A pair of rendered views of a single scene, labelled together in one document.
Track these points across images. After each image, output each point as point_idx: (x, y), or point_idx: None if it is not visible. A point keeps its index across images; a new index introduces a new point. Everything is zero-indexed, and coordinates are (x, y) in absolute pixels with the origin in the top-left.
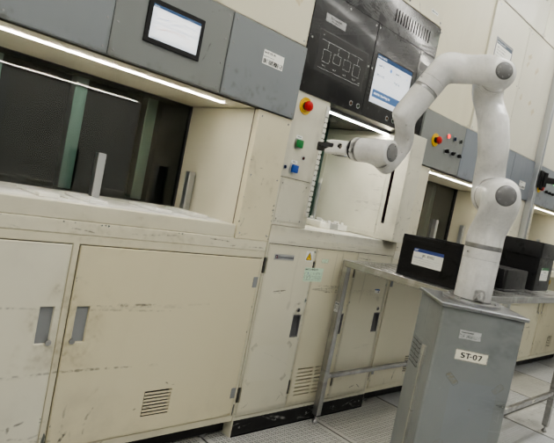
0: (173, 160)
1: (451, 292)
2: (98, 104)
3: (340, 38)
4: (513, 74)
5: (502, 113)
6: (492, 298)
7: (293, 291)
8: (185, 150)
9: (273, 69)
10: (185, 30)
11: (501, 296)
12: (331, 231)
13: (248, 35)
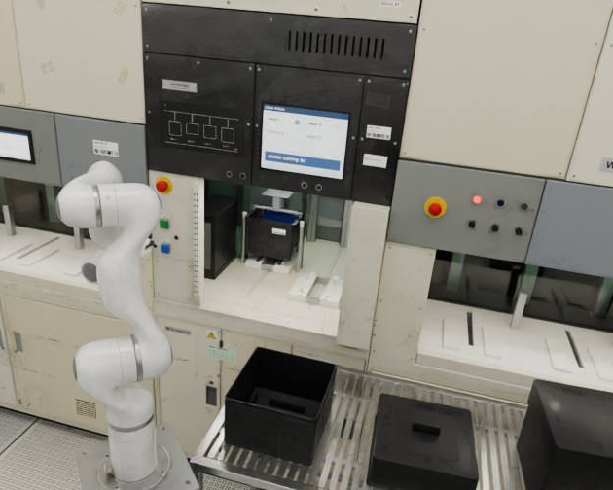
0: None
1: (157, 445)
2: None
3: (191, 102)
4: (62, 215)
5: (101, 258)
6: (258, 481)
7: (198, 364)
8: None
9: (109, 157)
10: (16, 143)
11: (287, 487)
12: (268, 310)
13: (72, 131)
